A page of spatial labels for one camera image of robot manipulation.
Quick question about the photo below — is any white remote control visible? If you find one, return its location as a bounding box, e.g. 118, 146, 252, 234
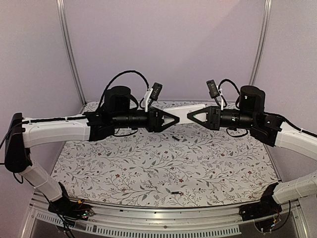
163, 104, 206, 124

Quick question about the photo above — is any front aluminium rail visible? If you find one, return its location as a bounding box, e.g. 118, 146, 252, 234
21, 192, 310, 238

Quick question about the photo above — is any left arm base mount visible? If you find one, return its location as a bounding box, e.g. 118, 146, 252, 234
48, 197, 94, 220

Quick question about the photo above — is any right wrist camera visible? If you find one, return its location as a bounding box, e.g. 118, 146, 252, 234
206, 79, 227, 110

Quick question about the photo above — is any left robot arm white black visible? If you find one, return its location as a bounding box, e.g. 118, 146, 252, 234
3, 86, 180, 215

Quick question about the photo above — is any left aluminium frame post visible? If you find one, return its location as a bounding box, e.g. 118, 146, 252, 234
56, 0, 87, 106

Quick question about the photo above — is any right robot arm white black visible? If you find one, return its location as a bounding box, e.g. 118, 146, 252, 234
187, 85, 317, 216

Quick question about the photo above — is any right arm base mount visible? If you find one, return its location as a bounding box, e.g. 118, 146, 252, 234
239, 202, 282, 221

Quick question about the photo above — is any floral patterned table mat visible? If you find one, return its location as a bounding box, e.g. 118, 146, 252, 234
52, 123, 279, 207

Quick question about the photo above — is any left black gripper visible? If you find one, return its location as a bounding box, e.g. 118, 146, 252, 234
112, 106, 179, 132

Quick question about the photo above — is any aluminium frame post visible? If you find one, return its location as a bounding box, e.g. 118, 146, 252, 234
249, 0, 272, 86
56, 0, 87, 106

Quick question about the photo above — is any right aluminium frame post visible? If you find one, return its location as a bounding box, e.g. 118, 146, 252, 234
249, 0, 272, 86

